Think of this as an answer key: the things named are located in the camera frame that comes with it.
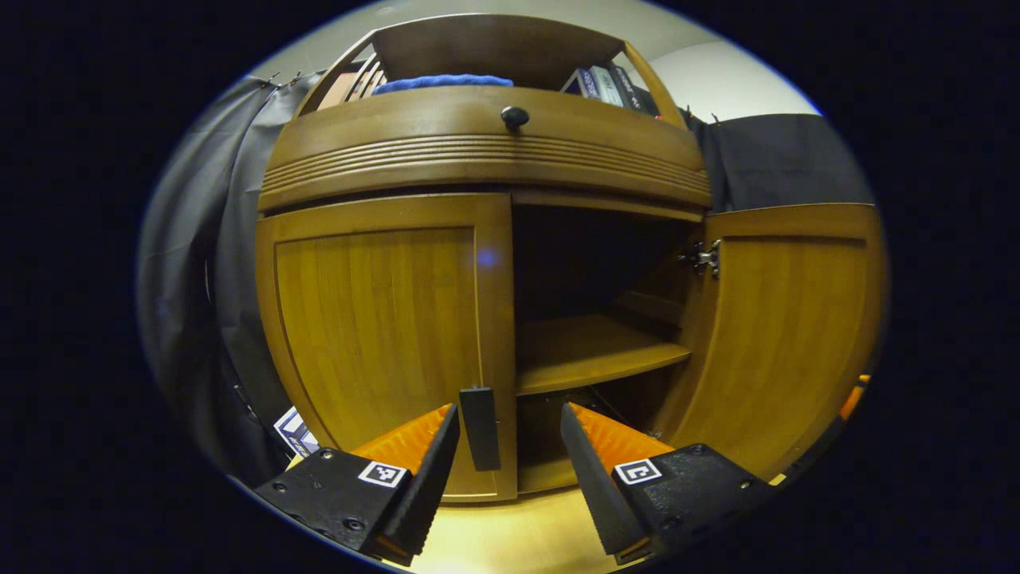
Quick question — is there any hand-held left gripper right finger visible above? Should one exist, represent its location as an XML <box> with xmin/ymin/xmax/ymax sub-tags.
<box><xmin>560</xmin><ymin>402</ymin><xmax>778</xmax><ymax>565</ymax></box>

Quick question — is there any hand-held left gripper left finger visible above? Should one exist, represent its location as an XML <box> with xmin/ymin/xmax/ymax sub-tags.
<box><xmin>255</xmin><ymin>403</ymin><xmax>461</xmax><ymax>567</ymax></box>

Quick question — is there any wooden cabinet door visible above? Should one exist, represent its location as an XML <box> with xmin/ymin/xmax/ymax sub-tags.
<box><xmin>649</xmin><ymin>203</ymin><xmax>889</xmax><ymax>483</ymax></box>
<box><xmin>255</xmin><ymin>193</ymin><xmax>519</xmax><ymax>503</ymax></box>

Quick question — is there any wooden double-door shoe cabinet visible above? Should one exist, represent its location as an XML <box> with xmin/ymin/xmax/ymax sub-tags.
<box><xmin>255</xmin><ymin>14</ymin><xmax>889</xmax><ymax>503</ymax></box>

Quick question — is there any white standing book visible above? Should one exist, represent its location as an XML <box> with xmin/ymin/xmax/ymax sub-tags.
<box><xmin>273</xmin><ymin>407</ymin><xmax>320</xmax><ymax>460</ymax></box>

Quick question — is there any black backdrop cloth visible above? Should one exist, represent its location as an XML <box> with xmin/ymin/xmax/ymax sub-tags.
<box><xmin>135</xmin><ymin>73</ymin><xmax>328</xmax><ymax>487</ymax></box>
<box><xmin>685</xmin><ymin>113</ymin><xmax>876</xmax><ymax>213</ymax></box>

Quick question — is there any wooden drawer with black knob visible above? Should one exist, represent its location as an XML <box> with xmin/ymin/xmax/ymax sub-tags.
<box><xmin>257</xmin><ymin>86</ymin><xmax>712</xmax><ymax>212</ymax></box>

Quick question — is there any black spine book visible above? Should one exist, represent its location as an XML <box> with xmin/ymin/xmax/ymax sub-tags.
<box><xmin>610</xmin><ymin>62</ymin><xmax>661</xmax><ymax>117</ymax></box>

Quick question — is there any white spine book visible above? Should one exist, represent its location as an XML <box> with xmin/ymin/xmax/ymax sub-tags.
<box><xmin>588</xmin><ymin>65</ymin><xmax>627</xmax><ymax>108</ymax></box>

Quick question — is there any blue folded towel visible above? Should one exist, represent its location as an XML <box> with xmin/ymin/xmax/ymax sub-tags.
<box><xmin>372</xmin><ymin>74</ymin><xmax>515</xmax><ymax>96</ymax></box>

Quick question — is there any blue cover book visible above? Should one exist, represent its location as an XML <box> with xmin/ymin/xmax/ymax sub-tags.
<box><xmin>560</xmin><ymin>68</ymin><xmax>603</xmax><ymax>101</ymax></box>

